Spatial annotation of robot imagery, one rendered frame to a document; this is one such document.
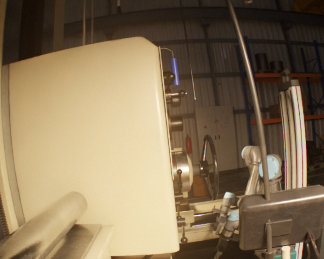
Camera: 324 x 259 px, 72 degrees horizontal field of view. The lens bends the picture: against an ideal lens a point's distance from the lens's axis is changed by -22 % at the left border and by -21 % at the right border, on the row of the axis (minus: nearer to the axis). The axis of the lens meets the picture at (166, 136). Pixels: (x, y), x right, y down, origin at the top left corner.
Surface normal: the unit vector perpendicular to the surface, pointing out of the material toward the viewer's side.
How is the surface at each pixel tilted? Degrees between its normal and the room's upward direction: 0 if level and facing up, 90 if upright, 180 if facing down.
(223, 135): 90
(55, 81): 90
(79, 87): 90
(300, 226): 110
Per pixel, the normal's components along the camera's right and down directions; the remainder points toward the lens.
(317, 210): -0.18, 0.38
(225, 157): 0.03, 0.03
